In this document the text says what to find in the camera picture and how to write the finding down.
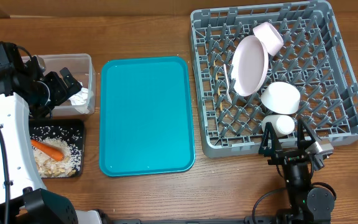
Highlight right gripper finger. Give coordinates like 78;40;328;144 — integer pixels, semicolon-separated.
259;122;282;152
296;118;320;148

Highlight white tissue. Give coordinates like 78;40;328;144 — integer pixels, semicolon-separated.
69;87;94;114

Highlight small white cup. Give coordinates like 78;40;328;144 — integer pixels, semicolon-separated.
262;114;295;138

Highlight white saucer plate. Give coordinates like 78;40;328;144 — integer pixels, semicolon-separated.
260;82;301;114

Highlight rice food scraps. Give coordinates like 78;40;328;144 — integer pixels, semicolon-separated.
30;125;84;178

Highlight orange carrot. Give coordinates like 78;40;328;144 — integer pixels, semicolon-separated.
31;139;64;161

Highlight white plastic spoon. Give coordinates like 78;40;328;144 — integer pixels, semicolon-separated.
223;64;232;104

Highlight large white plate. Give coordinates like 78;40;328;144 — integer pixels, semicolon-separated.
231;35;269;96

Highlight small white food bowl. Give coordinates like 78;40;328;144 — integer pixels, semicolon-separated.
253;22;284;56

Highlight wooden chopstick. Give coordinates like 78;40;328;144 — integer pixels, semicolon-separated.
213;61;223;113

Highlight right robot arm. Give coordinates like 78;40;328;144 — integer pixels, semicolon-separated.
252;119;337;224

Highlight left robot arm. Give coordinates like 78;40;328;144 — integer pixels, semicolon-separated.
0;42;82;223

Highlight clear plastic waste bin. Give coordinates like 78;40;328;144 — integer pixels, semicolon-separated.
22;53;96;118

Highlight grey plastic dishwasher rack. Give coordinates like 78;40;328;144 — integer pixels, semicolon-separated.
190;1;358;158

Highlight black plastic tray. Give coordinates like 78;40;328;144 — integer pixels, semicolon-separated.
29;119;85;179

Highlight teal plastic serving tray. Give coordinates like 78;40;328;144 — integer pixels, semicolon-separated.
99;56;195;177

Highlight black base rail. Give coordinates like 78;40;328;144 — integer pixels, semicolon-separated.
96;209;277;224

